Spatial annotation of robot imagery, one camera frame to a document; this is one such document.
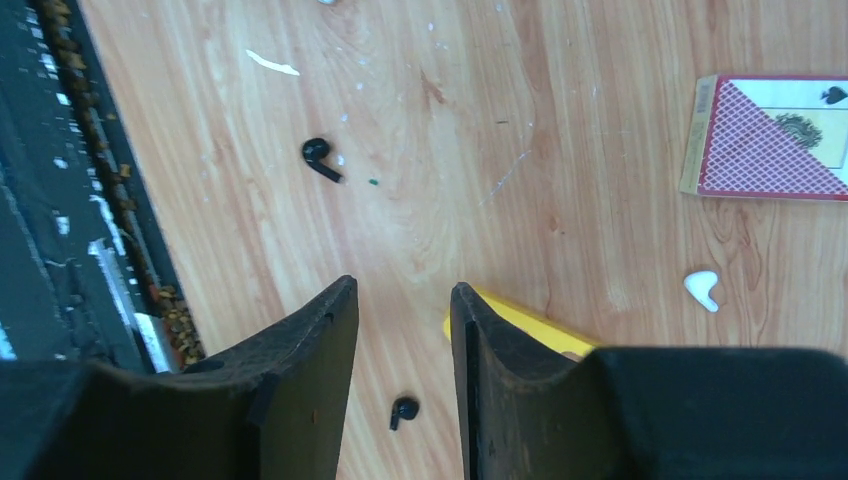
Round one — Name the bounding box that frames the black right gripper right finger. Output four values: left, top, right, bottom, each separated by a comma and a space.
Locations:
450, 283, 847, 479

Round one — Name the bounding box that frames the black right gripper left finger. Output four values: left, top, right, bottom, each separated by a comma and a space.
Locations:
1, 275, 359, 479

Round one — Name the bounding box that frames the white earbud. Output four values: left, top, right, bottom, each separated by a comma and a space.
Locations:
683, 270, 719, 313

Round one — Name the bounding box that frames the yellow triangular plastic piece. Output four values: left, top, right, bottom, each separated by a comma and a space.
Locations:
477, 289, 600, 361

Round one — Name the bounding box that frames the black earbud right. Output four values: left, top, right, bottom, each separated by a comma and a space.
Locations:
389, 396, 420, 431

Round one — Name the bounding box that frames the white paper scrap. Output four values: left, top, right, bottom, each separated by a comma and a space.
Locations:
245, 49, 301, 77

